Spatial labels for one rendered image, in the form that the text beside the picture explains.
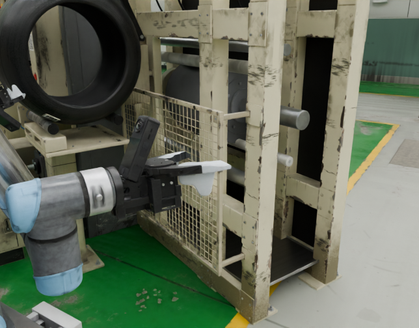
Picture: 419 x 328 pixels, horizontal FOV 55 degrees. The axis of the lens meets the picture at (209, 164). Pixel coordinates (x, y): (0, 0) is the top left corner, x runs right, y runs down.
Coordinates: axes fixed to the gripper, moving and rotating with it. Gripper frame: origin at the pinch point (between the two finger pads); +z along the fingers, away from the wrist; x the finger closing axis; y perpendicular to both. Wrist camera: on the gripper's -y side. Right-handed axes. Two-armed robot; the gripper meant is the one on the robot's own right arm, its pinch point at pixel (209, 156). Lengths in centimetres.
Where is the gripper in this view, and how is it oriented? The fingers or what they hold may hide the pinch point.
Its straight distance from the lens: 77.0
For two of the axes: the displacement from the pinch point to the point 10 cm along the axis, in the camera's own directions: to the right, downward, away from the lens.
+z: 8.5, -1.8, 5.0
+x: 5.2, 1.5, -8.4
